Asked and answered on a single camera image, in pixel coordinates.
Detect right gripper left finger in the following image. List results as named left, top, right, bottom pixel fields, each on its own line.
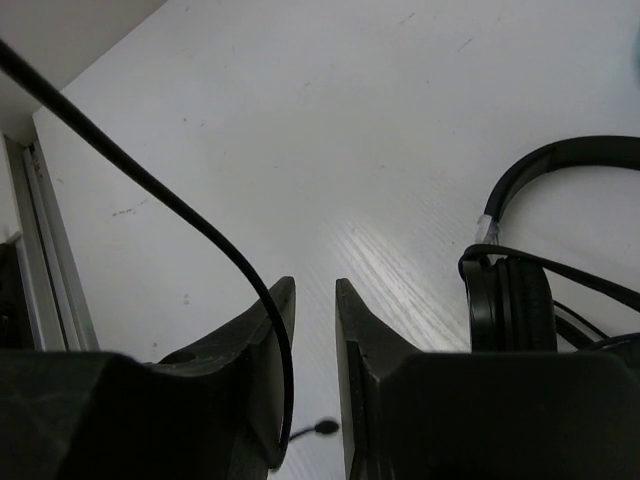
left=1, top=303, right=286, bottom=479

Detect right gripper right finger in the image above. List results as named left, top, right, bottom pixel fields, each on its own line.
left=336, top=279, right=639, bottom=479

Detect black headphone cable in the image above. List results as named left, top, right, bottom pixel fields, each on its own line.
left=0, top=38, right=341, bottom=469

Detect black headphones left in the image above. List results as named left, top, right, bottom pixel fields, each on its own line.
left=458, top=135, right=639, bottom=352

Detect teal headphones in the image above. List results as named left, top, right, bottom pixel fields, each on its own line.
left=629, top=38, right=640, bottom=79

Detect aluminium rail front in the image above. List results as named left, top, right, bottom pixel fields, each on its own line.
left=1, top=136, right=100, bottom=351

